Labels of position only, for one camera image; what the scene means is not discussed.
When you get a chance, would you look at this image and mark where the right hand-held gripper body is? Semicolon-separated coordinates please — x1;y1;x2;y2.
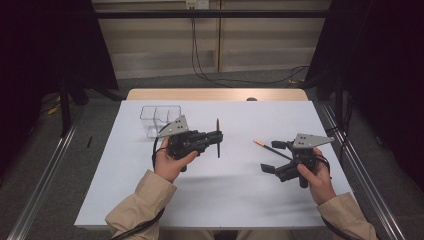
274;133;335;189

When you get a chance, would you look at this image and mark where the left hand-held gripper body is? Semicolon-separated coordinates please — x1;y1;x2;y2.
157;114;214;173

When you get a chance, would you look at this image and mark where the black pencil with orange end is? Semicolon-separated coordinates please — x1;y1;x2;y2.
215;118;222;159
252;139;294;162

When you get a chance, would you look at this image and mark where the clear acrylic pen holder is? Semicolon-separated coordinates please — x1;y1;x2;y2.
139;104;183;139

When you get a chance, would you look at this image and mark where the person's left hand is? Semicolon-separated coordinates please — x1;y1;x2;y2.
154;136;199;184

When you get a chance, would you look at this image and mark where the person's right hand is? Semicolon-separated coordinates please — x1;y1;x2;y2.
296;147;337;206

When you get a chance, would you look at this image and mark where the white table mat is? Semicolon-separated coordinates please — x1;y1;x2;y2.
73;99;355;231

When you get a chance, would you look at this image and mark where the black horizontal metal bar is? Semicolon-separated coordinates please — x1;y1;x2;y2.
94;9;331;19

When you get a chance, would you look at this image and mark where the dark curtain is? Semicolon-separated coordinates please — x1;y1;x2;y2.
0;0;119;168
306;0;424;191

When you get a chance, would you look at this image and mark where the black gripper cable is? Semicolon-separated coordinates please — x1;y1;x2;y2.
314;154;351;240
111;122;174;240

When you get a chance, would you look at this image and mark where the black wall cable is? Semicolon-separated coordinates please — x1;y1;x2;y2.
190;8;236;89
193;8;311;85

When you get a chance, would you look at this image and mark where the aluminium floor rail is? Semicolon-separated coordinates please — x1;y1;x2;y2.
6;106;86;240
319;101;406;240

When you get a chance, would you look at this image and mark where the black metal post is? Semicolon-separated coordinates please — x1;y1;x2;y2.
59;79;72;138

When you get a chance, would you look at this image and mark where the white wall socket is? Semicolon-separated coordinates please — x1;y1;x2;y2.
185;0;210;10

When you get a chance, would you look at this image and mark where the yellow cable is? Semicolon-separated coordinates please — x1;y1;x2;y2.
46;96;63;116

